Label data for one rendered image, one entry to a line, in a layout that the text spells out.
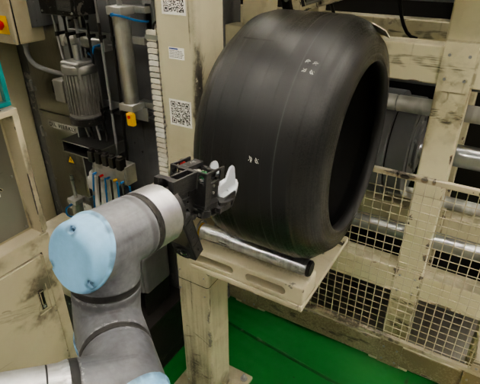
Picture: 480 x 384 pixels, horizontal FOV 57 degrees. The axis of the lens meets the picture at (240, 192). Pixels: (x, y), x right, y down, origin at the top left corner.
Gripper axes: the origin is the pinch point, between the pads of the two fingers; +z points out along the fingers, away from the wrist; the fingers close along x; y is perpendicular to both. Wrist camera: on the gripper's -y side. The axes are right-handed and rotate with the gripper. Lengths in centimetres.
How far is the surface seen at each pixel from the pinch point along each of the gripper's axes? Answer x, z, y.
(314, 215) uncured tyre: -12.4, 13.9, -7.6
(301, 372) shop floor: 3, 79, -114
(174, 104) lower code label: 36.7, 29.3, 4.5
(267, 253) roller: 2.5, 26.5, -28.3
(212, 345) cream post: 27, 42, -84
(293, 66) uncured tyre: -2.9, 15.8, 20.9
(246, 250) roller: 8.6, 26.1, -29.5
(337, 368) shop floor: -10, 89, -112
